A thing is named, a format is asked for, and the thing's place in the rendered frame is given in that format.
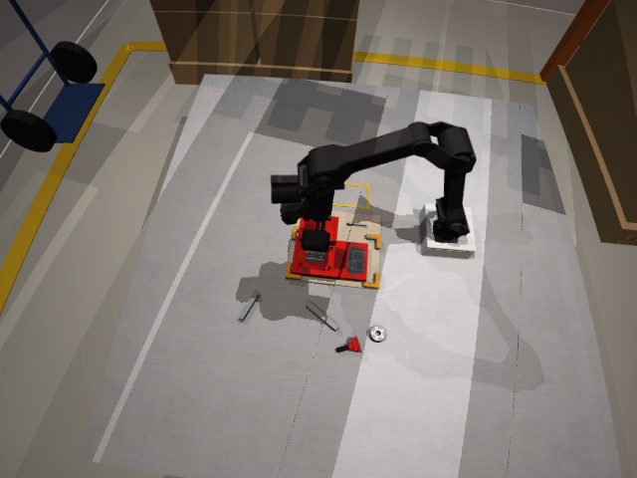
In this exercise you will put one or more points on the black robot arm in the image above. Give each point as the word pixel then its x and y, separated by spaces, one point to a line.
pixel 327 167

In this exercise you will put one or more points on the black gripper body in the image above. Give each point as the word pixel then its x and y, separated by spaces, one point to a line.
pixel 317 240

